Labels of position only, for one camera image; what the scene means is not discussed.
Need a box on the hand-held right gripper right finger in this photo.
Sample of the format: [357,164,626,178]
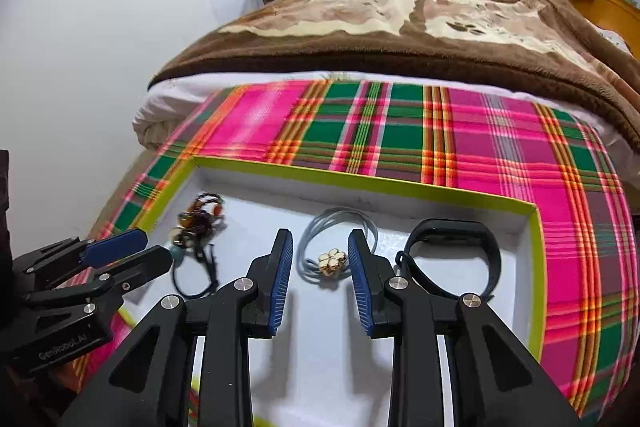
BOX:
[347,228,583,427]

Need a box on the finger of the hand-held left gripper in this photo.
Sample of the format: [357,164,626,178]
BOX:
[14,228,149,290]
[25,245,173,315]

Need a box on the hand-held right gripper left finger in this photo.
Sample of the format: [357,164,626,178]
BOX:
[60,228,294,427]

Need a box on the grey cord bracelet with charm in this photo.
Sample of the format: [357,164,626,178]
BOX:
[296,207,378,280]

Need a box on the yellow-green shallow cardboard box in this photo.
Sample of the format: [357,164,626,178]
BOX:
[112,155,547,427]

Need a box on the black smart band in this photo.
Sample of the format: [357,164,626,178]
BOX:
[395,218,503,300]

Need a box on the pink green plaid cloth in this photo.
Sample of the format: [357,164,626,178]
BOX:
[65,79,636,427]

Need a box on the brown patterned fleece blanket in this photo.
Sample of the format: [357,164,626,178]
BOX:
[147,0,640,152]

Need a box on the wooden headboard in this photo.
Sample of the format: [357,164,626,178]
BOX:
[565,0,640,42]

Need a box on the black cord with gold ball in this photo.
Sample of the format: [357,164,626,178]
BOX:
[170,229,223,298]

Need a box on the brown orange bead bracelet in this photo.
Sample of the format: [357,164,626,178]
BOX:
[172,192,226,253]

